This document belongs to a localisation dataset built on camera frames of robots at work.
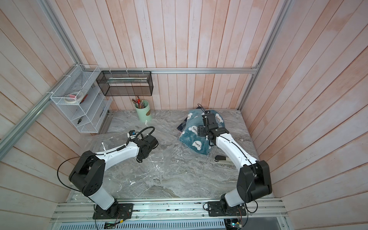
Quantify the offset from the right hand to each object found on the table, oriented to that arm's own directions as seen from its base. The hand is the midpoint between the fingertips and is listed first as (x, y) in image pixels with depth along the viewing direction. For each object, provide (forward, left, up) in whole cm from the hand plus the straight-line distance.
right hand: (205, 127), depth 89 cm
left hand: (-13, +47, -6) cm, 49 cm away
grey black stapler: (-15, -10, -12) cm, 21 cm away
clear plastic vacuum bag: (-26, +28, -16) cm, 42 cm away
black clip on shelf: (0, +79, +5) cm, 80 cm away
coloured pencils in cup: (+18, +45, +5) cm, 49 cm away
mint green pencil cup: (+17, +44, -7) cm, 48 cm away
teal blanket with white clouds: (-6, +10, -5) cm, 12 cm away
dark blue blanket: (+8, +15, -8) cm, 18 cm away
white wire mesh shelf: (+5, +70, +10) cm, 71 cm away
